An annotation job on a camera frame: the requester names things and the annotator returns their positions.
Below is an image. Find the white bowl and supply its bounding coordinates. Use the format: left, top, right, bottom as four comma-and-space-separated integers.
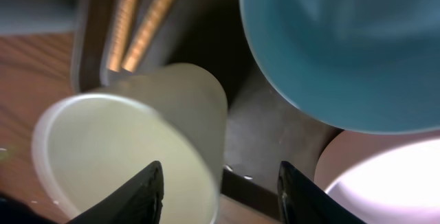
314, 131, 439, 223

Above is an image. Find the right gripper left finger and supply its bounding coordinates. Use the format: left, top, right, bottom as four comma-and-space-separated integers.
69, 161, 164, 224

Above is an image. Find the right wooden chopstick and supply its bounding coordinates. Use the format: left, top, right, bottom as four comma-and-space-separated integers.
122, 0, 174, 72

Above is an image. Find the light blue bowl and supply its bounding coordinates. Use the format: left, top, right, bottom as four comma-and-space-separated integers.
239, 0, 439, 134

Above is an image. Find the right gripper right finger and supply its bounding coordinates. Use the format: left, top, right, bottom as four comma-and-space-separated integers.
277, 161, 364, 224

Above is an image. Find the wooden chopstick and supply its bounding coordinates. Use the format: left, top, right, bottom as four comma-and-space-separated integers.
107, 0, 138, 71
122, 0, 174, 72

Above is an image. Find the white cup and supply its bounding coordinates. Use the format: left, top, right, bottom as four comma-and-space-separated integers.
32, 63, 227, 223

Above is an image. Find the left wooden chopstick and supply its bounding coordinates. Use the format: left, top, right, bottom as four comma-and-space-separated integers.
107, 0, 138, 71

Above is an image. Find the dark brown serving tray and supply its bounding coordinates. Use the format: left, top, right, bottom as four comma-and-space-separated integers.
71, 0, 341, 221

